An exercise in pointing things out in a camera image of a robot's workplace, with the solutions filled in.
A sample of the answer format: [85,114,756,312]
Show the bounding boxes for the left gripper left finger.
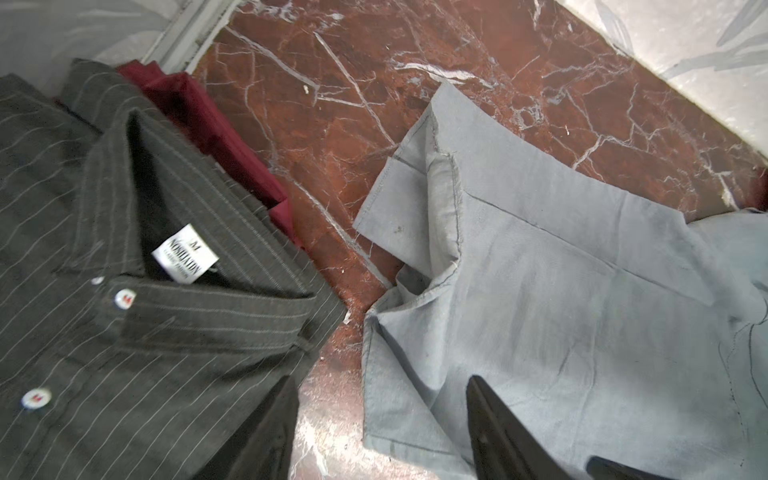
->
[195,376,299,480]

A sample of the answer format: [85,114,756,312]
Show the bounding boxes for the dark striped folded shirt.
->
[1,60,347,479]

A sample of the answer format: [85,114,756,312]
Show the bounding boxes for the grey long sleeve shirt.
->
[354,83,767,479]

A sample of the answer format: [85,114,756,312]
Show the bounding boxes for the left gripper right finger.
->
[466,375,657,479]

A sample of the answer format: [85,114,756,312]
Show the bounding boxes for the maroon folded shirt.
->
[117,60,301,246]

